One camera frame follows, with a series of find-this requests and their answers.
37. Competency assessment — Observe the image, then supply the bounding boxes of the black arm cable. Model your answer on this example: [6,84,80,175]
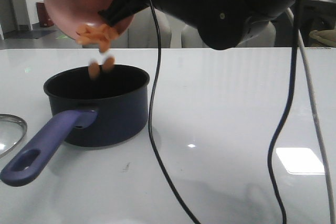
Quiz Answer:
[144,0,203,224]
[267,0,302,224]

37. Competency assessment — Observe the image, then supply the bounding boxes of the beige cushion seat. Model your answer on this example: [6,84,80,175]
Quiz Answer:
[309,29,335,48]

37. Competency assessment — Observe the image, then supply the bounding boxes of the grey upholstered chair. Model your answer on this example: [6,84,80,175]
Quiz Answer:
[181,22,276,48]
[81,6,173,49]

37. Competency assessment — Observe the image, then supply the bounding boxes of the dark blue saucepan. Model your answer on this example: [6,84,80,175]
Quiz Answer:
[1,65,150,187]

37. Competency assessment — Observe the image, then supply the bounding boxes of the left grey upholstered chair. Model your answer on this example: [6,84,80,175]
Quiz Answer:
[81,6,173,49]

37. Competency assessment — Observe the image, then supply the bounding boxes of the right grey upholstered chair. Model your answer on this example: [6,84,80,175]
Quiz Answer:
[181,22,276,48]

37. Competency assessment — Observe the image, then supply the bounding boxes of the red trash bin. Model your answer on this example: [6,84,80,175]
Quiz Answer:
[36,2,54,27]

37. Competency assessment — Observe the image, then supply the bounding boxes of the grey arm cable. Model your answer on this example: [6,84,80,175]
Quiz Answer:
[286,7,335,224]

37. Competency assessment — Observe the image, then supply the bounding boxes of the glass lid with blue knob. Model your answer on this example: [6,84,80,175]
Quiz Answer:
[1,114,27,158]

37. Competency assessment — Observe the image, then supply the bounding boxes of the pink plastic bowl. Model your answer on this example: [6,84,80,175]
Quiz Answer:
[43,0,136,41]

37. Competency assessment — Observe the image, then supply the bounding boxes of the orange ham pieces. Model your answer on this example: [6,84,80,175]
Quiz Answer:
[75,24,120,80]

